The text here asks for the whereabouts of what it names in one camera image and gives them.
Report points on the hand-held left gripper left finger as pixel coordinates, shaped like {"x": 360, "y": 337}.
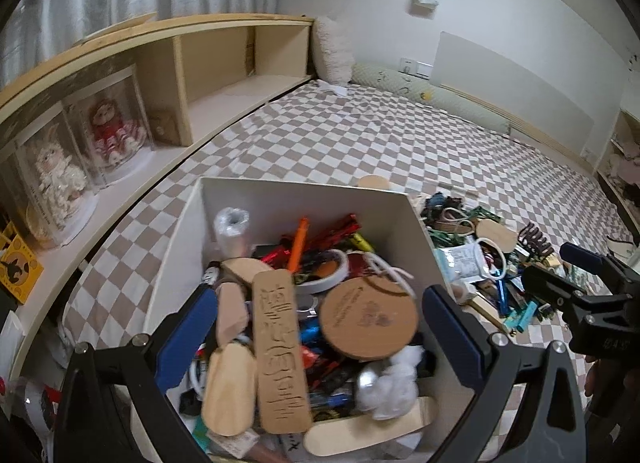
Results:
{"x": 190, "y": 333}

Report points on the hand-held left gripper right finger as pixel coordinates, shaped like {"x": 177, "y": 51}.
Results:
{"x": 450, "y": 333}

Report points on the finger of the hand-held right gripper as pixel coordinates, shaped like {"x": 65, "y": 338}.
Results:
{"x": 585, "y": 255}
{"x": 550, "y": 288}

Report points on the large oval wooden board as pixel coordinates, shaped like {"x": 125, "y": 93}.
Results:
{"x": 227, "y": 393}

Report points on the white cotton wad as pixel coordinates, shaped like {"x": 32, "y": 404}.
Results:
{"x": 395, "y": 383}

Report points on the round wooden coaster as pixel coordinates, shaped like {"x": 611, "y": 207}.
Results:
{"x": 367, "y": 318}

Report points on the engraved wooden plaque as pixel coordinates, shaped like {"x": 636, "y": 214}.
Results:
{"x": 280, "y": 353}

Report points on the white storage box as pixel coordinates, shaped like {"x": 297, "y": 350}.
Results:
{"x": 300, "y": 198}

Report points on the beige wooden block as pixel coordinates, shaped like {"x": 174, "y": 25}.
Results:
{"x": 232, "y": 313}

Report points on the black hair claw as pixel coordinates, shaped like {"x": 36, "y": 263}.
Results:
{"x": 534, "y": 242}

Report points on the pile of assorted small things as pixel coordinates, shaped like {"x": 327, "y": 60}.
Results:
{"x": 500, "y": 293}

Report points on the white sealed packet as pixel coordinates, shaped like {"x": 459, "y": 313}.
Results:
{"x": 462, "y": 263}

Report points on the small oval wooden board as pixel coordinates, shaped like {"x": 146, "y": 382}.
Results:
{"x": 497, "y": 235}

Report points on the leaf-shaped wooden piece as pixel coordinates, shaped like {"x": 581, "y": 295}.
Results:
{"x": 240, "y": 270}

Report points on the cluttered wooden side shelf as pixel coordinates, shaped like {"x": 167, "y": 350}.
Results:
{"x": 625, "y": 168}

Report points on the teal box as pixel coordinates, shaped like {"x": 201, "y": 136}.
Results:
{"x": 200, "y": 435}

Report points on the roll of clear plastic bags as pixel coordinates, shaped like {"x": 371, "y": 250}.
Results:
{"x": 231, "y": 235}

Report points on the flat wooden stick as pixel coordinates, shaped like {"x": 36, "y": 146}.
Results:
{"x": 360, "y": 425}

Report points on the white tape roll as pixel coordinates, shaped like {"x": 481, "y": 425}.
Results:
{"x": 327, "y": 285}

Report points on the orange pen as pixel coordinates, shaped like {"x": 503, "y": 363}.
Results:
{"x": 299, "y": 245}

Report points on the red metallic tool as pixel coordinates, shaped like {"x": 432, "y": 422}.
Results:
{"x": 340, "y": 229}

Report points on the round wooden disc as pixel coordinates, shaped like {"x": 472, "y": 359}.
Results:
{"x": 374, "y": 182}

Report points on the clear tape roll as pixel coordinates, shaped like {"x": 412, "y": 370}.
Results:
{"x": 35, "y": 408}

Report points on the yellow box with black figure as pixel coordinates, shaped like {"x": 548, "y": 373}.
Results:
{"x": 17, "y": 268}

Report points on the white doll in clear case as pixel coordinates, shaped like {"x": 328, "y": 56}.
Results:
{"x": 55, "y": 178}

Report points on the small brown envelope box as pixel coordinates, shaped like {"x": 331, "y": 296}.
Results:
{"x": 165, "y": 128}

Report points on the checkered bed sheet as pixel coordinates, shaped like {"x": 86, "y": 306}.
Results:
{"x": 375, "y": 133}

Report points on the long green bolster pillow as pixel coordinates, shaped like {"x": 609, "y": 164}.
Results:
{"x": 440, "y": 98}

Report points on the red doll in clear case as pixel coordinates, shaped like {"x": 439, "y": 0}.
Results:
{"x": 110, "y": 130}

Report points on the wooden bedside shelf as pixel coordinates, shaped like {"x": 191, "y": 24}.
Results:
{"x": 220, "y": 68}

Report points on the fluffy white pillow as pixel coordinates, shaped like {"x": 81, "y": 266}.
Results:
{"x": 332, "y": 50}

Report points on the white wall panel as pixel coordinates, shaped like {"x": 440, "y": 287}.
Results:
{"x": 515, "y": 88}

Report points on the white wall socket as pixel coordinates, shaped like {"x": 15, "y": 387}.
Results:
{"x": 415, "y": 67}

